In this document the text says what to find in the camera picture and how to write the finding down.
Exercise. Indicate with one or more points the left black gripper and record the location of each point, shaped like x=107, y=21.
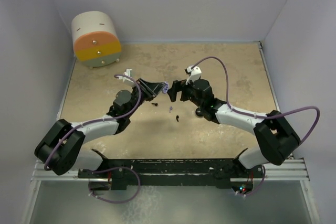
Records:
x=150, y=89

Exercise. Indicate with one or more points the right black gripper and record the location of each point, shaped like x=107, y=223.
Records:
x=178, y=86

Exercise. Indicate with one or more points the purple earbud charging case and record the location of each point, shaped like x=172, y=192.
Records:
x=165, y=88

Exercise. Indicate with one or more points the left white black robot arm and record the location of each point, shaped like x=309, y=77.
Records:
x=60, y=148

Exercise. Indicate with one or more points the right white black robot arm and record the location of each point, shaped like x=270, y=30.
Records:
x=275, y=137

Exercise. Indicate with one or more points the black earbud charging case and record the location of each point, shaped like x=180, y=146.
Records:
x=198, y=112

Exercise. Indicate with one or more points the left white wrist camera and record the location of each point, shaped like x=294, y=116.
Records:
x=126, y=77

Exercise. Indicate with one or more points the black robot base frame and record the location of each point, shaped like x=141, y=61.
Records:
x=222, y=173

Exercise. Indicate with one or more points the aluminium extrusion rail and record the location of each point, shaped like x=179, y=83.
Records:
x=291, y=169

